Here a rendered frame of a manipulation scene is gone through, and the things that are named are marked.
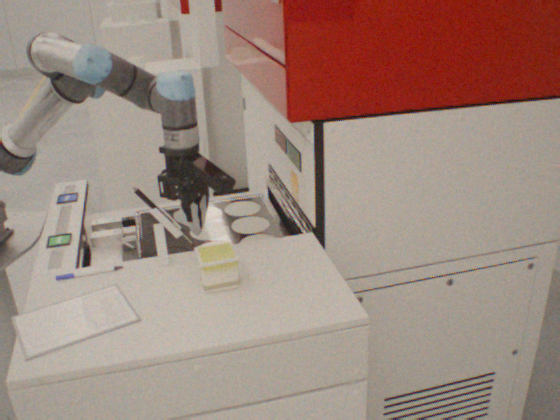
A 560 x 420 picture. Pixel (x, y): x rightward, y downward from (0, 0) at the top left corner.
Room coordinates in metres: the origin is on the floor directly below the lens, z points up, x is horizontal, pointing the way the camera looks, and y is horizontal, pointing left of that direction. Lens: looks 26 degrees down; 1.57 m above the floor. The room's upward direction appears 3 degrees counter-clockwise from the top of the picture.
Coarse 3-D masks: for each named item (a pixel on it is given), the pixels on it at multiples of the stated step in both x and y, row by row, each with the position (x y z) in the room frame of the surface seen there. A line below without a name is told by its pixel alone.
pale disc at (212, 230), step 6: (210, 222) 1.38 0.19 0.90; (216, 222) 1.38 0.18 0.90; (204, 228) 1.35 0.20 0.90; (210, 228) 1.35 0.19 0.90; (216, 228) 1.35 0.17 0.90; (222, 228) 1.35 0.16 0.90; (228, 228) 1.34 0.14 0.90; (192, 234) 1.32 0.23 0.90; (204, 234) 1.32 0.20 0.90; (210, 234) 1.31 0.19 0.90; (216, 234) 1.31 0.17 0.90; (222, 234) 1.31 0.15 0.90
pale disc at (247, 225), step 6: (252, 216) 1.41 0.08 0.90; (234, 222) 1.38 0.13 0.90; (240, 222) 1.38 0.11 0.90; (246, 222) 1.37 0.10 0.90; (252, 222) 1.37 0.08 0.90; (258, 222) 1.37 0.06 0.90; (264, 222) 1.37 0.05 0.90; (234, 228) 1.34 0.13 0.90; (240, 228) 1.34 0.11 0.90; (246, 228) 1.34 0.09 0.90; (252, 228) 1.34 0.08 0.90; (258, 228) 1.34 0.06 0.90; (264, 228) 1.33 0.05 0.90
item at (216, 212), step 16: (176, 208) 1.48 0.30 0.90; (208, 208) 1.48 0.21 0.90; (224, 208) 1.47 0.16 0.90; (144, 224) 1.39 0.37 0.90; (224, 224) 1.37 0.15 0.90; (272, 224) 1.36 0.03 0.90; (144, 240) 1.30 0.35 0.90; (176, 240) 1.29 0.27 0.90; (192, 240) 1.29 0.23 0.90; (208, 240) 1.28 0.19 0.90; (224, 240) 1.28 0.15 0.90; (240, 240) 1.28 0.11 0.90; (144, 256) 1.21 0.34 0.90
